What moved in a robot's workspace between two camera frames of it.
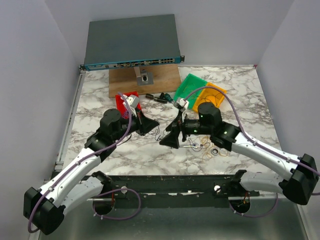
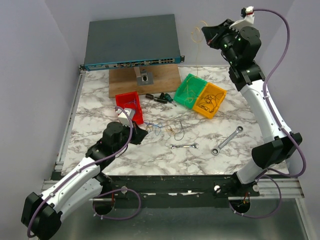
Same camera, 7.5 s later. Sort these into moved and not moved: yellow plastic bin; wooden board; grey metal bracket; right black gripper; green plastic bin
Moved: right black gripper
Not moved: wooden board; green plastic bin; yellow plastic bin; grey metal bracket
